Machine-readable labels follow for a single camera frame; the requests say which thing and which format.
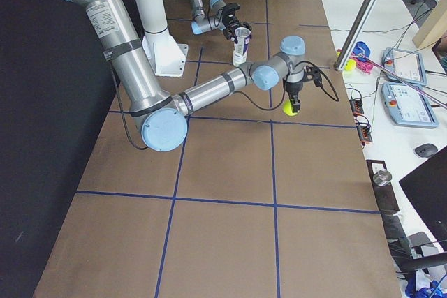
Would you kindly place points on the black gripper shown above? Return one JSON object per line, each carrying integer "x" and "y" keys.
{"x": 293, "y": 88}
{"x": 229, "y": 20}

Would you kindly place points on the clear tennis ball can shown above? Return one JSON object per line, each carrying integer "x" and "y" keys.
{"x": 240, "y": 50}

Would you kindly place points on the near grey teach pendant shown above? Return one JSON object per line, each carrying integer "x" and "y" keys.
{"x": 407, "y": 107}

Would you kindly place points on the grey teach pendant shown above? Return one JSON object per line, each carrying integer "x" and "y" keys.
{"x": 407, "y": 107}
{"x": 405, "y": 64}

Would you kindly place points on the metal cup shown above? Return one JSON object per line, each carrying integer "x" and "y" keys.
{"x": 382, "y": 177}

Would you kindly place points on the far grey teach pendant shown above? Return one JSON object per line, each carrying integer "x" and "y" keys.
{"x": 405, "y": 64}

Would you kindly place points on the black computer mouse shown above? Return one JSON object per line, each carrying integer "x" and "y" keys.
{"x": 427, "y": 150}

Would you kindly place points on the black computer monitor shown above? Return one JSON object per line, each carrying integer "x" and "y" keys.
{"x": 425, "y": 188}

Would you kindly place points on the wooden board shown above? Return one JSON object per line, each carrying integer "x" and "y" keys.
{"x": 433, "y": 27}

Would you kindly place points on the blue bag under desk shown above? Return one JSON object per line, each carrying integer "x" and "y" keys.
{"x": 419, "y": 286}

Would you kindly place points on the far orange cable hub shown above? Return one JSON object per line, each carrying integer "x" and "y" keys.
{"x": 356, "y": 102}

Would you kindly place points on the orange cable hub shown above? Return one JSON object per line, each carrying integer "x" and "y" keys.
{"x": 364, "y": 130}
{"x": 356, "y": 102}

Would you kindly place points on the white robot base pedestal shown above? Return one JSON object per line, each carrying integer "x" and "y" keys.
{"x": 165, "y": 55}

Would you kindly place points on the near orange cable hub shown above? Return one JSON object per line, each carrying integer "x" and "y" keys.
{"x": 364, "y": 130}

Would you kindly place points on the aluminium frame post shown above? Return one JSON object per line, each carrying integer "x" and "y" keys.
{"x": 354, "y": 33}

